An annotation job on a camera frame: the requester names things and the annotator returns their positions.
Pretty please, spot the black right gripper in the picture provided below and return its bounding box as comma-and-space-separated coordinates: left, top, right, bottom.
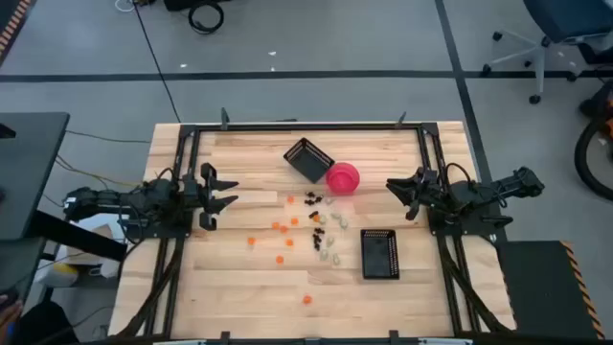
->
385, 166, 440, 221

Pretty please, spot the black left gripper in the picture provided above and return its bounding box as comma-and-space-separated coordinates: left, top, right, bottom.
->
181, 162, 239, 232

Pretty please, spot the pink plastic bowl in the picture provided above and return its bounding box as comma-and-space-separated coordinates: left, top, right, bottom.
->
325, 161, 361, 196

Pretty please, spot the black slotted plastic basket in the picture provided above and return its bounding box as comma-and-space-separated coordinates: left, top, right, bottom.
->
359, 228, 401, 281
283, 137, 336, 185

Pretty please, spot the white cardboard box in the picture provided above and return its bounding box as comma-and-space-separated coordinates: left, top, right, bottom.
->
66, 213, 128, 279

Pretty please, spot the black hazard-striped platform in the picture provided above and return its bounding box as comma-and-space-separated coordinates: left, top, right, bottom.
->
0, 0, 33, 63
495, 239, 607, 340

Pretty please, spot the white yellow jug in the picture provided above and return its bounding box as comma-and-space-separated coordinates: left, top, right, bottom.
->
35, 261, 80, 288

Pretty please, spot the black desk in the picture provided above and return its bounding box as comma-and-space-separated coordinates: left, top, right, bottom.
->
0, 111, 128, 308

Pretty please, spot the black floor equipment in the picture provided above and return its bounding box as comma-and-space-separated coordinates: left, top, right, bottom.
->
163, 0, 232, 12

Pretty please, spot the orange black shop vacuum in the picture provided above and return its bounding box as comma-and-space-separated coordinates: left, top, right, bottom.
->
579, 79, 613, 140

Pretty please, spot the person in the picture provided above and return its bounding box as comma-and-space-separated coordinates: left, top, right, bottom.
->
0, 292, 80, 345

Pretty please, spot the blue white office chair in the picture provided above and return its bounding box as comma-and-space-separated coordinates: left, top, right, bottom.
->
481, 0, 613, 105

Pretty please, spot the person's hand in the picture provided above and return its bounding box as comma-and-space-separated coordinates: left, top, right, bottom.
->
0, 295, 24, 339

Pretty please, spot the black aluminium table frame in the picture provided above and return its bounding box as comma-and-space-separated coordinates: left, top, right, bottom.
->
112, 122, 516, 345

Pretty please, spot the grey floor cable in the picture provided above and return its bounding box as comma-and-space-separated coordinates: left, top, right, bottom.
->
64, 128, 152, 145

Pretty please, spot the yellow floor cable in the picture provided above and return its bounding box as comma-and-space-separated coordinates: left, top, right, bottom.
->
53, 155, 145, 189

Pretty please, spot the thin black floor cable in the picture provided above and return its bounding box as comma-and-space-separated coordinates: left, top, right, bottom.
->
132, 3, 182, 124

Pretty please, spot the black coiled cable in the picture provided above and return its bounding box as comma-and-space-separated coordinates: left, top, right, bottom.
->
188, 1, 225, 35

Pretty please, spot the black vacuum hose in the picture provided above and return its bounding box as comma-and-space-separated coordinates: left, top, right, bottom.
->
573, 114, 613, 202

